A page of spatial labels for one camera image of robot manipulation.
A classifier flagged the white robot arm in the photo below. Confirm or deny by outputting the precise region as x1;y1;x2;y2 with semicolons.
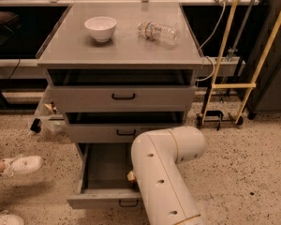
131;126;207;225

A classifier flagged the grey bottom drawer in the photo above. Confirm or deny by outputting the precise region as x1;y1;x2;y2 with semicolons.
67;142;142;209

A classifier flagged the grey drawer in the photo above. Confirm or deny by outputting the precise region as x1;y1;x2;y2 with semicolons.
48;68;195;113
66;112;185;143
67;142;142;209

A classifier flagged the grey middle drawer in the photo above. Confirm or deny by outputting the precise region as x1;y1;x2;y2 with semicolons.
66;112;185;143

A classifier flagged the grey top drawer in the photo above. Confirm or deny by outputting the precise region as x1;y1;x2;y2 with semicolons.
48;68;195;113

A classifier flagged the grey drawer cabinet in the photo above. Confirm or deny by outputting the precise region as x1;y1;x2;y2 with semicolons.
36;2;204;161

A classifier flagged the clear plastic bin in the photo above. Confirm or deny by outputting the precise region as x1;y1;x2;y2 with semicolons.
35;89;66;133

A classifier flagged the white sneaker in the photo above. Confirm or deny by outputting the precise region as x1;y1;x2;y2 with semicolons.
2;155;43;177
0;213;24;225

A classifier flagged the clear plastic water bottle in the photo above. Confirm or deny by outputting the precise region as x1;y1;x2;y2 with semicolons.
138;22;178;46

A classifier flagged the white ceramic bowl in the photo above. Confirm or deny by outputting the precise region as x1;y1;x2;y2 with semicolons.
84;16;117;42

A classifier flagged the white power cable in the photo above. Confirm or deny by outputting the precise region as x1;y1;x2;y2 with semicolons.
196;0;228;83

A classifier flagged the yellow hand truck frame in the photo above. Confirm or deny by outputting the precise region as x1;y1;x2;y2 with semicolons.
196;0;281;130

